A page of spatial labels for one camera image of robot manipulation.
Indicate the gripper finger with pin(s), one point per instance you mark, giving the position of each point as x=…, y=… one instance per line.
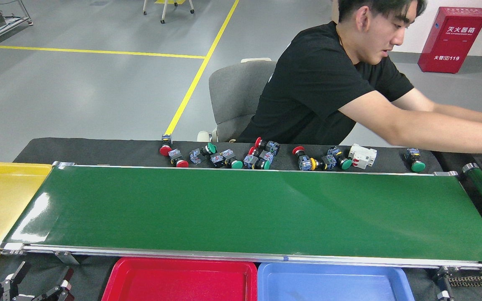
x=59, y=286
x=444, y=284
x=8, y=284

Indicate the white circuit breaker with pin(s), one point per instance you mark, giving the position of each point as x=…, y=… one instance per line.
x=362, y=156

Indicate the person's right forearm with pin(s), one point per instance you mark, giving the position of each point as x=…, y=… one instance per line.
x=454, y=133

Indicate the person's left forearm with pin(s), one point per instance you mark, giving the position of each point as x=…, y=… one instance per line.
x=475, y=113

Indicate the blue plastic tray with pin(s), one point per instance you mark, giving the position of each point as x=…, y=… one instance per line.
x=333, y=284

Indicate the red plastic tray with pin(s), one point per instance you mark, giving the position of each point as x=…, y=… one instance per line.
x=182, y=280

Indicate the long green conveyor belt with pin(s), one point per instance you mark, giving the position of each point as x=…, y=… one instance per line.
x=245, y=209

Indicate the person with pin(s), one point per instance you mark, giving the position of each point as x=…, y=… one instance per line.
x=308, y=83

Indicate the red fire extinguisher cabinet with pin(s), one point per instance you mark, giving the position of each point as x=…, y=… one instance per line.
x=450, y=42

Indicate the grey office chair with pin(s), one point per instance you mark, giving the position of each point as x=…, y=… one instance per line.
x=232, y=96

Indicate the white wheeled stand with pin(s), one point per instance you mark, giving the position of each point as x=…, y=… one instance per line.
x=164, y=14

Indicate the aluminium frame rack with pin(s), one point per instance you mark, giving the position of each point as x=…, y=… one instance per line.
x=11, y=26

